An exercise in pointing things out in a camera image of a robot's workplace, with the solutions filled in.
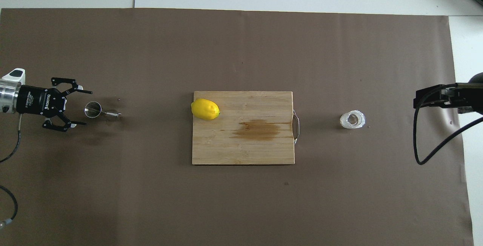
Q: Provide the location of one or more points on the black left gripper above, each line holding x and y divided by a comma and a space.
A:
37, 102

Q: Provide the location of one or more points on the clear textured glass cup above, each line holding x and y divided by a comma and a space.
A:
352, 119

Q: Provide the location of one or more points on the brown paper table mat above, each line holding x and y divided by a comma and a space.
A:
241, 49

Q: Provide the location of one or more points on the wooden cutting board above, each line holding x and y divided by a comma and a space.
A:
241, 144

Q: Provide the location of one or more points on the steel double jigger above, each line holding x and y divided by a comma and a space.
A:
93, 109

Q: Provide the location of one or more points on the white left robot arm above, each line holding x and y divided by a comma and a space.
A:
9, 95

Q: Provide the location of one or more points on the yellow lemon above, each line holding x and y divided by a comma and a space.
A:
205, 109

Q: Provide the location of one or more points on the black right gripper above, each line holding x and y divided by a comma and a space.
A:
476, 95

